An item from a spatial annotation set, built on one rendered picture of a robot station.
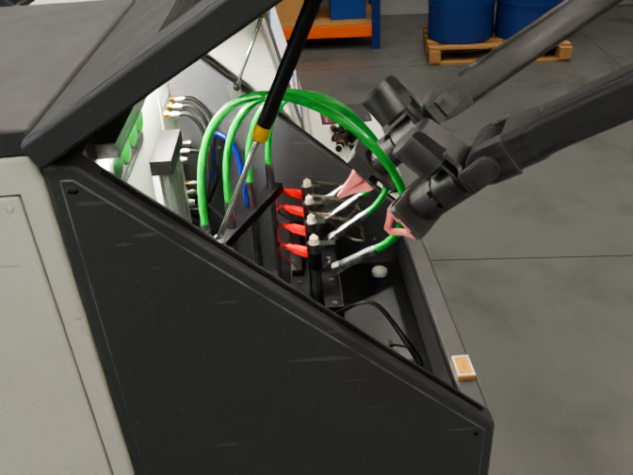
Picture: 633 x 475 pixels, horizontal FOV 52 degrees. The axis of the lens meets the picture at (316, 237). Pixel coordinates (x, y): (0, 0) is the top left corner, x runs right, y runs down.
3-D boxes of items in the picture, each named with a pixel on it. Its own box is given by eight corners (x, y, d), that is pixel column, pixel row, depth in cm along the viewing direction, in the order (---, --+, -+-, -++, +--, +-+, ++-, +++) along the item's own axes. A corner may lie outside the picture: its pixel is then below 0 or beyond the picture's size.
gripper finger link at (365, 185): (323, 170, 120) (358, 139, 115) (350, 196, 122) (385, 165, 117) (316, 187, 114) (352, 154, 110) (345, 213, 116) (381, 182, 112)
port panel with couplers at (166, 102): (197, 227, 140) (172, 89, 124) (181, 228, 140) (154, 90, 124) (202, 199, 151) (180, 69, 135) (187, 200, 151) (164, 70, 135)
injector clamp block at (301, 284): (347, 363, 133) (344, 304, 125) (298, 367, 133) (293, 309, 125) (332, 270, 162) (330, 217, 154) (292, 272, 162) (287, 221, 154)
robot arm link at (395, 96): (465, 100, 105) (450, 107, 114) (418, 47, 104) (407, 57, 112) (412, 151, 105) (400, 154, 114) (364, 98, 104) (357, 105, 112)
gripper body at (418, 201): (386, 211, 98) (413, 192, 92) (420, 174, 104) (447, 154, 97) (415, 242, 99) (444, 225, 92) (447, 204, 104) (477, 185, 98)
